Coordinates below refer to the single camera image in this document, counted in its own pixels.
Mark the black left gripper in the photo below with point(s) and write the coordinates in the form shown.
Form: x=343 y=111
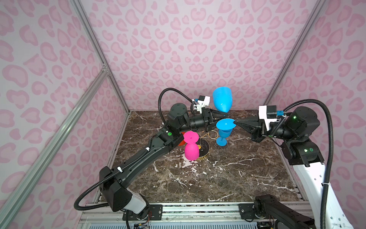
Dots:
x=208 y=119

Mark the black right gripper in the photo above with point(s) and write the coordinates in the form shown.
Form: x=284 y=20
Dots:
x=259 y=127

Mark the blue wine glass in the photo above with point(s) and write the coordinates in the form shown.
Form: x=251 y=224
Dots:
x=223 y=101
x=224 y=133

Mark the blue wine glass front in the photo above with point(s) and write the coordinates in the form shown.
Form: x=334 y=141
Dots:
x=223 y=101

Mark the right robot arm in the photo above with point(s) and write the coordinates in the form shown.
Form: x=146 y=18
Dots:
x=294 y=129

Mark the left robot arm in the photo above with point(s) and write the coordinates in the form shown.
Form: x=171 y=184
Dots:
x=115 y=181

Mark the magenta wine glass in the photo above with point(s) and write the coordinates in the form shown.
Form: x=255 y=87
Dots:
x=191 y=147

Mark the red wine glass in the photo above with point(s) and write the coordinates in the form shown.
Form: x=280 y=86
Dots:
x=182 y=143

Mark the aluminium diagonal brace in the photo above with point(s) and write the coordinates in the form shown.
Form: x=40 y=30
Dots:
x=17 y=199

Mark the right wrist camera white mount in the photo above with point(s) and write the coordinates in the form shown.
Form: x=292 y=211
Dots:
x=269 y=114

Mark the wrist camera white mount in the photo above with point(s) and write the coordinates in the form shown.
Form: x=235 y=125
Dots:
x=199 y=104
x=269 y=114

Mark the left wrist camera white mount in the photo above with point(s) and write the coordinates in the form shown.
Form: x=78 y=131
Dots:
x=199 y=104

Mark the gold wire glass rack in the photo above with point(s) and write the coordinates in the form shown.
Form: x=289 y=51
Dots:
x=203 y=144

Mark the aluminium corner post right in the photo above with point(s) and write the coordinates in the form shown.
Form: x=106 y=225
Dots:
x=307 y=28

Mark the aluminium corner post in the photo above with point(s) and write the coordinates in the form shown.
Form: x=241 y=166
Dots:
x=307 y=28
x=85 y=22

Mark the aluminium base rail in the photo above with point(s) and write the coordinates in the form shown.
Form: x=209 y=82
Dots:
x=190 y=215

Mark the aluminium corner post left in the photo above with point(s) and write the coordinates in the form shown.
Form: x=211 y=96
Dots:
x=85 y=22

